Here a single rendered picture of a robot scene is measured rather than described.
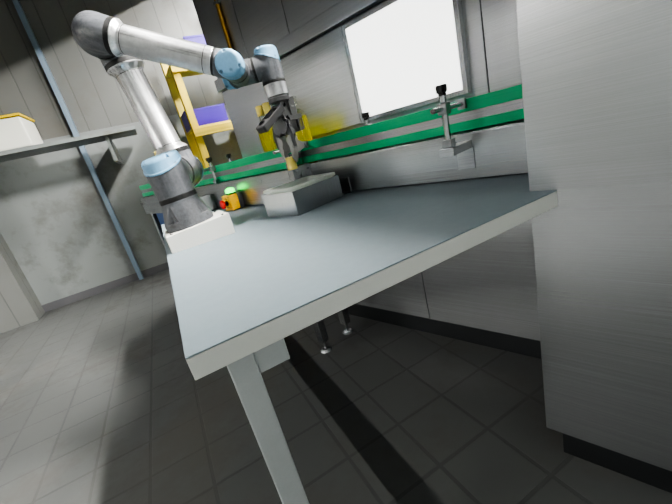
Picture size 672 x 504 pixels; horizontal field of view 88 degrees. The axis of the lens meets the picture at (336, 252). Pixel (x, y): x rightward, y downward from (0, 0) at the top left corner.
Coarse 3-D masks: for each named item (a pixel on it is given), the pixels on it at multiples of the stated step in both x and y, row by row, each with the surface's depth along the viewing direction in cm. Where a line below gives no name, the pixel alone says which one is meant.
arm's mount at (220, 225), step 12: (216, 216) 110; (228, 216) 109; (192, 228) 105; (204, 228) 106; (216, 228) 108; (228, 228) 110; (168, 240) 102; (180, 240) 104; (192, 240) 105; (204, 240) 107
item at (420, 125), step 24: (480, 96) 90; (504, 96) 86; (408, 120) 106; (432, 120) 101; (456, 120) 97; (480, 120) 92; (504, 120) 88; (312, 144) 136; (336, 144) 129; (360, 144) 121; (384, 144) 115
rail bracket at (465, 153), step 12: (444, 84) 84; (444, 96) 85; (444, 108) 85; (444, 120) 87; (444, 132) 88; (444, 144) 89; (456, 144) 92; (468, 144) 93; (444, 156) 89; (468, 156) 96; (468, 168) 97
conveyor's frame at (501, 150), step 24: (408, 144) 108; (432, 144) 102; (480, 144) 93; (504, 144) 89; (312, 168) 139; (336, 168) 130; (360, 168) 123; (384, 168) 116; (408, 168) 110; (432, 168) 105; (456, 168) 100; (480, 168) 95; (504, 168) 91; (216, 192) 179
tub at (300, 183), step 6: (318, 174) 129; (324, 174) 127; (330, 174) 121; (294, 180) 130; (300, 180) 132; (306, 180) 133; (312, 180) 115; (318, 180) 117; (276, 186) 125; (282, 186) 126; (288, 186) 128; (294, 186) 110; (300, 186) 111; (264, 192) 119; (270, 192) 117; (276, 192) 114; (282, 192) 114
